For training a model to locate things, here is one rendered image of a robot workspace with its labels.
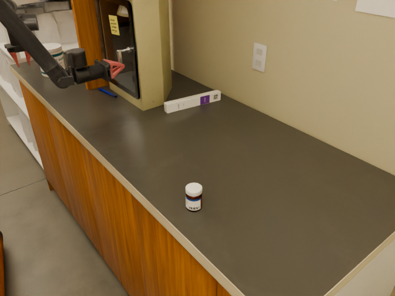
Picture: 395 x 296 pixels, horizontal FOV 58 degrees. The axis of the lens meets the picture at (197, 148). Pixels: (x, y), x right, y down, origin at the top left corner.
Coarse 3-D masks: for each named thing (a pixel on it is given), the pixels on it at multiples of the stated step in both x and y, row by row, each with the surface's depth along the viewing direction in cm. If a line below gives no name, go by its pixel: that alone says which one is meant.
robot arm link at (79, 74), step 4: (72, 68) 133; (76, 68) 132; (80, 68) 133; (84, 68) 136; (72, 72) 134; (76, 72) 133; (80, 72) 134; (84, 72) 135; (88, 72) 135; (76, 76) 134; (80, 76) 134; (84, 76) 135; (88, 76) 136; (76, 80) 135; (80, 80) 135; (84, 80) 136; (88, 80) 137
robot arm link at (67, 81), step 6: (78, 48) 133; (66, 54) 130; (72, 54) 130; (78, 54) 130; (84, 54) 132; (66, 60) 132; (72, 60) 131; (78, 60) 131; (84, 60) 132; (72, 66) 132; (78, 66) 132; (84, 66) 133; (60, 78) 130; (66, 78) 131; (72, 78) 132; (60, 84) 131; (66, 84) 132; (72, 84) 133
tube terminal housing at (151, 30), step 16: (128, 0) 134; (144, 0) 134; (160, 0) 142; (144, 16) 137; (160, 16) 144; (144, 32) 140; (160, 32) 145; (144, 48) 143; (160, 48) 148; (144, 64) 146; (160, 64) 151; (144, 80) 149; (160, 80) 155; (128, 96) 163; (144, 96) 153; (160, 96) 158
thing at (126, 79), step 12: (108, 0) 144; (120, 0) 136; (108, 12) 148; (120, 12) 140; (108, 24) 152; (120, 24) 143; (132, 24) 136; (108, 36) 156; (120, 36) 146; (132, 36) 138; (108, 48) 160; (120, 48) 150; (132, 48) 142; (132, 60) 145; (120, 72) 158; (132, 72) 149; (120, 84) 162; (132, 84) 152; (132, 96) 156
